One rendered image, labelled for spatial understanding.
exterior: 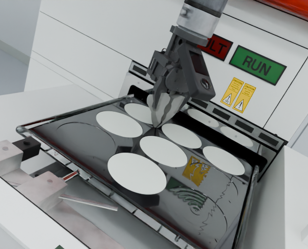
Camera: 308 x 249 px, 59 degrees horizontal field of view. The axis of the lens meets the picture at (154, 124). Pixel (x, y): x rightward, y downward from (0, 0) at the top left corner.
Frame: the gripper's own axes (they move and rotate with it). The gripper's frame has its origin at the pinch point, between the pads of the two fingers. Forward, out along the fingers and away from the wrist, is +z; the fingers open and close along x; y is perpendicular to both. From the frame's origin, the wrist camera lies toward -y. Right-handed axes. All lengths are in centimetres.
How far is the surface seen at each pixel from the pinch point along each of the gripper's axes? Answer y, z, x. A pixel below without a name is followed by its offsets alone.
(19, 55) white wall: 276, 85, -4
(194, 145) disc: -5.7, 1.4, -7.1
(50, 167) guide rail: -7.0, 6.4, 22.9
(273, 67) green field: -3.8, -19.6, -20.5
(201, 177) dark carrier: -15.8, 1.5, -1.5
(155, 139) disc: -4.0, 1.4, 2.4
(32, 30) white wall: 268, 54, -11
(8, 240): -28.0, -4.2, 31.3
